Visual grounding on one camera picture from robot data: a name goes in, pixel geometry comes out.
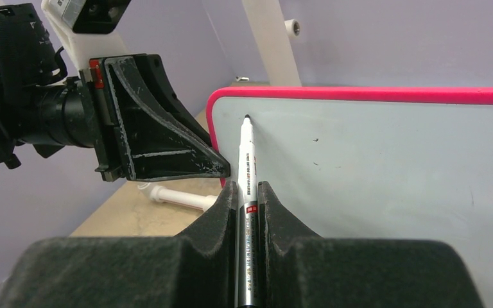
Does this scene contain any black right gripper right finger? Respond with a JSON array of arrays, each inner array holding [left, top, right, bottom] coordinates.
[[257, 181, 483, 307]]

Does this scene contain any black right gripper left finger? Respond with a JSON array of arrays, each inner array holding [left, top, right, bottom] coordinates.
[[0, 181, 238, 307]]

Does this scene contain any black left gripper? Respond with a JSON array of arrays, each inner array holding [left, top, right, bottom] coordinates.
[[17, 54, 230, 182]]

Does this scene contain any black silver marker pen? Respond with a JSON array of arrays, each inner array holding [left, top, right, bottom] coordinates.
[[234, 115, 261, 307]]

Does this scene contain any whiteboard with pink frame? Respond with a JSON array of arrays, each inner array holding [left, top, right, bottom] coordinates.
[[206, 87, 493, 307]]

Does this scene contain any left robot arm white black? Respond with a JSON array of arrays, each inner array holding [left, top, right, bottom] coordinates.
[[0, 1, 230, 182]]

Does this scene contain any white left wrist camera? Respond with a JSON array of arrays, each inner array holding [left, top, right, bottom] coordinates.
[[41, 0, 131, 71]]

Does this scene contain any white PVC pipe frame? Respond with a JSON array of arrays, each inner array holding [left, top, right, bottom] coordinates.
[[137, 0, 302, 212]]

